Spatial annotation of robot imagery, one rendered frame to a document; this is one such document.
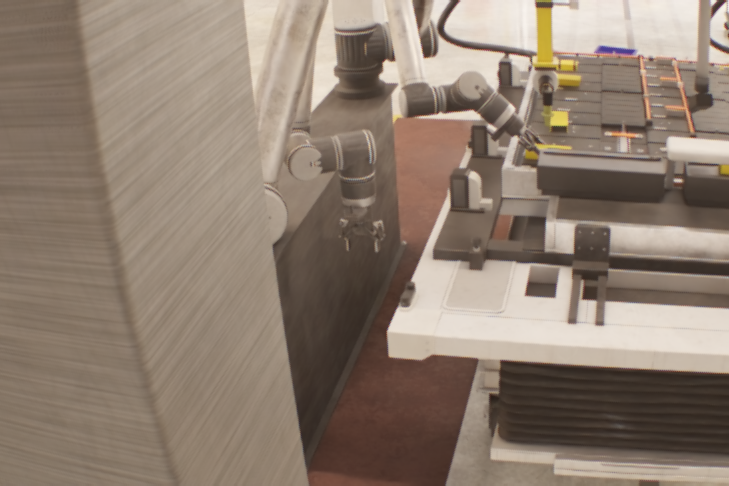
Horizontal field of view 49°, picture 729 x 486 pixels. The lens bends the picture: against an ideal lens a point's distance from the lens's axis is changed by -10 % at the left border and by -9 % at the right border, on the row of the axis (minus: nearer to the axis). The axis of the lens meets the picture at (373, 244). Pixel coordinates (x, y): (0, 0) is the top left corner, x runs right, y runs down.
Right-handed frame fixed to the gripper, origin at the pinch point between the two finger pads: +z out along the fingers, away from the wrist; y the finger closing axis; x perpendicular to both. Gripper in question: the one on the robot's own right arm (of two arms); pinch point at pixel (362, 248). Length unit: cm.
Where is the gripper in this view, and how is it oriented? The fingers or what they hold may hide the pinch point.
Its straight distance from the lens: 279.6
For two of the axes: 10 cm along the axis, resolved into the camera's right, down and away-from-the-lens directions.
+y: -9.7, -0.6, 2.4
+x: -2.4, 4.7, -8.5
